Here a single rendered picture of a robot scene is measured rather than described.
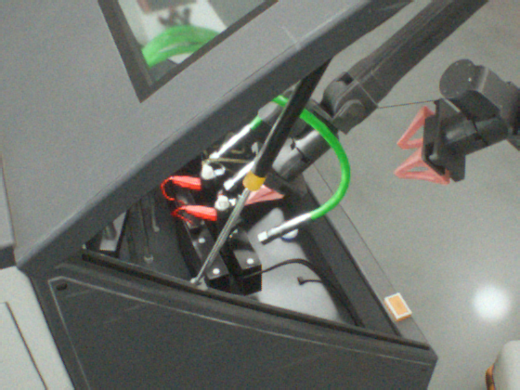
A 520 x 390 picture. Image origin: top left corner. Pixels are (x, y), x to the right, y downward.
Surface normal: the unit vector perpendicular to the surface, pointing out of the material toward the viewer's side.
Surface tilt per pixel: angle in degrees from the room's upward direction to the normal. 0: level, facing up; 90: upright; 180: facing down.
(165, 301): 90
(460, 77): 48
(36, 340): 90
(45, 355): 90
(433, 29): 70
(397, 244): 0
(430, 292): 0
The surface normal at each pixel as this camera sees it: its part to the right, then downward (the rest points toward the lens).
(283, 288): 0.00, -0.71
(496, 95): 0.48, 0.04
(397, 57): 0.18, 0.41
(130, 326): 0.37, 0.65
